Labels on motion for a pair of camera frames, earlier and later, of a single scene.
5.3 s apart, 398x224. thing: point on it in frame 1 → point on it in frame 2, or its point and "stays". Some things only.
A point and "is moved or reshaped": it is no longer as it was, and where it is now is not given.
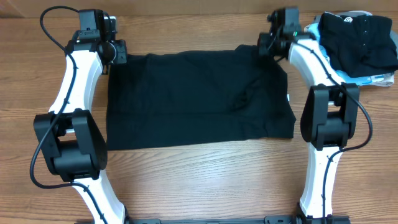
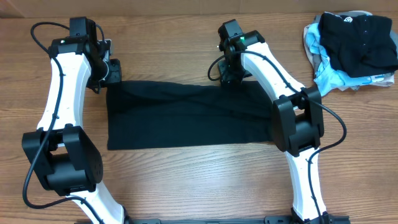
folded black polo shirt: x=359 y=45 stays
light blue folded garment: x=312 y=31 stays
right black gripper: x=262 y=48 → x=226 y=74
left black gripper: x=122 y=55 → x=115 y=75
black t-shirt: x=173 y=98 is moved or reshaped
